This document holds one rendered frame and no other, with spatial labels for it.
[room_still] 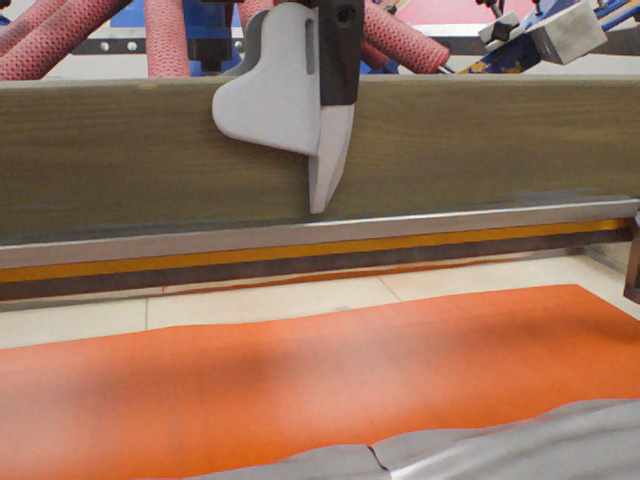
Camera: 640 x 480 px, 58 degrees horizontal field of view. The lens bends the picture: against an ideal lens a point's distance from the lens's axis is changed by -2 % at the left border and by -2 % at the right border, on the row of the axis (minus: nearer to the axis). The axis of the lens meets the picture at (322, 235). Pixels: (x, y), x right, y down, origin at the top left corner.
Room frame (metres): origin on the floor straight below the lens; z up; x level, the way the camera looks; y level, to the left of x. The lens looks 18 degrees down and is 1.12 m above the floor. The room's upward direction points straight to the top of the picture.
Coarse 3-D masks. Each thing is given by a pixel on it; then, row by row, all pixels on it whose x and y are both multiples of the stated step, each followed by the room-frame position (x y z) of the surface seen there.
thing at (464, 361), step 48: (528, 288) 0.39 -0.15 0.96; (576, 288) 0.39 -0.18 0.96; (336, 336) 0.31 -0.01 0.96; (384, 336) 0.31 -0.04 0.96; (432, 336) 0.31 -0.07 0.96; (480, 336) 0.31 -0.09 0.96; (528, 336) 0.31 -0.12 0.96; (576, 336) 0.31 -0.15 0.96; (624, 336) 0.31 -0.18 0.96; (336, 384) 0.26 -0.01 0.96; (384, 384) 0.26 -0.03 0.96; (432, 384) 0.26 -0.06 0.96; (480, 384) 0.26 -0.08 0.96; (528, 384) 0.26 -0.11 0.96; (576, 384) 0.26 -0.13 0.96; (624, 384) 0.26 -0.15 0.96; (384, 432) 0.22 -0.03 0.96
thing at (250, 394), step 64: (0, 384) 0.26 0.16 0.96; (64, 384) 0.26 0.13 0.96; (128, 384) 0.26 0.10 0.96; (192, 384) 0.26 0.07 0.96; (256, 384) 0.26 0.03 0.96; (320, 384) 0.26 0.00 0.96; (0, 448) 0.21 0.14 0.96; (64, 448) 0.21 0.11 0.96; (128, 448) 0.21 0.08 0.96; (192, 448) 0.21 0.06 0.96; (256, 448) 0.21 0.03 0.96
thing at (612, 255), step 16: (496, 256) 0.44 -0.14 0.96; (512, 256) 0.44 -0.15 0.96; (528, 256) 0.44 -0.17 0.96; (544, 256) 0.45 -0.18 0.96; (592, 256) 0.45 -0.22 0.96; (608, 256) 0.43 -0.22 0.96; (624, 256) 0.41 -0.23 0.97; (320, 272) 0.40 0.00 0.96; (336, 272) 0.40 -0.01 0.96; (352, 272) 0.41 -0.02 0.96; (368, 272) 0.41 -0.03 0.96; (384, 272) 0.41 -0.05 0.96; (400, 272) 0.42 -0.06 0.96; (624, 272) 0.41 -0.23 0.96; (160, 288) 0.37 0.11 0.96; (176, 288) 0.37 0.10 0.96; (192, 288) 0.38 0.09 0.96; (208, 288) 0.38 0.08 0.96; (224, 288) 0.38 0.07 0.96; (240, 288) 0.38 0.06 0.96; (0, 304) 0.34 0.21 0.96; (16, 304) 0.35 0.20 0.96; (32, 304) 0.35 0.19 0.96; (48, 304) 0.35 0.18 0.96; (64, 304) 0.35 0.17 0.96; (80, 304) 0.36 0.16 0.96
